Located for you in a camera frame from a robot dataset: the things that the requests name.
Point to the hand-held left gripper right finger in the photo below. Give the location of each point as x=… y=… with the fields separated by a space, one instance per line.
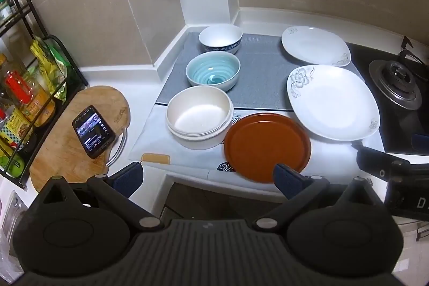
x=285 y=179

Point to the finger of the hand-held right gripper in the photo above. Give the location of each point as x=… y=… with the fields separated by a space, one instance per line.
x=372 y=162

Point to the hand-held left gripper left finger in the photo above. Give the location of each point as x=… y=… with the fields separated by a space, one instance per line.
x=130 y=176

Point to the white bowl with blue pattern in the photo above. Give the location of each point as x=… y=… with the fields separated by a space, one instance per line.
x=220 y=36

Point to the brown round plate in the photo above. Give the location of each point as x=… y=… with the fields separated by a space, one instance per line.
x=264 y=145

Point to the gas stove burner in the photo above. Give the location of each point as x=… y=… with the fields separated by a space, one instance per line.
x=395 y=84
x=398 y=128

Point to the white printed cloth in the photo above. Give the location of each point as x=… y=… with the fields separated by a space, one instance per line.
x=154 y=135

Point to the black smartphone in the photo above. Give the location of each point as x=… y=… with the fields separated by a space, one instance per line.
x=94 y=131

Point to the large white floral plate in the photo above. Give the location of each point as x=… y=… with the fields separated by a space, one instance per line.
x=335 y=101

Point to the wooden cutting board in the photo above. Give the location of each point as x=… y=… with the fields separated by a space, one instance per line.
x=60 y=155

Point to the dark cabinet front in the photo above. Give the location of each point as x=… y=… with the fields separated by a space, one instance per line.
x=207 y=202

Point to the cream bowl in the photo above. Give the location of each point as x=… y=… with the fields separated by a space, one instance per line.
x=197 y=115

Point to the grey mat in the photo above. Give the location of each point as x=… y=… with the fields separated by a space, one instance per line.
x=263 y=71

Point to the yellow oil bottle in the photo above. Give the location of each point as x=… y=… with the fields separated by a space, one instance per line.
x=38 y=105

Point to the black pan support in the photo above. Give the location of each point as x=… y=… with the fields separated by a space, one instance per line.
x=410 y=53

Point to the green jar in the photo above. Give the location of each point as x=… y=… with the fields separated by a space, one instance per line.
x=11 y=165

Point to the green snack packet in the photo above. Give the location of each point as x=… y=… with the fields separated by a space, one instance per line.
x=60 y=71

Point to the yellow seasoning box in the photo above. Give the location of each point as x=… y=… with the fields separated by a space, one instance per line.
x=15 y=125

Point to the teal striped bowl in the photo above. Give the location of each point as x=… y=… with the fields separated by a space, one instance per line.
x=213 y=70

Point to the small white floral plate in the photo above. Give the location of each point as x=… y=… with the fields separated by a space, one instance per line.
x=313 y=44

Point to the yellow snack packet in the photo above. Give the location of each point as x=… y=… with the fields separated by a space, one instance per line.
x=42 y=64

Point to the red label bottle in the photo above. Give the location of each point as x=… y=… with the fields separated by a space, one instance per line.
x=15 y=84

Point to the green bottle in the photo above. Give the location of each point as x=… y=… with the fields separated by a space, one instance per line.
x=5 y=6

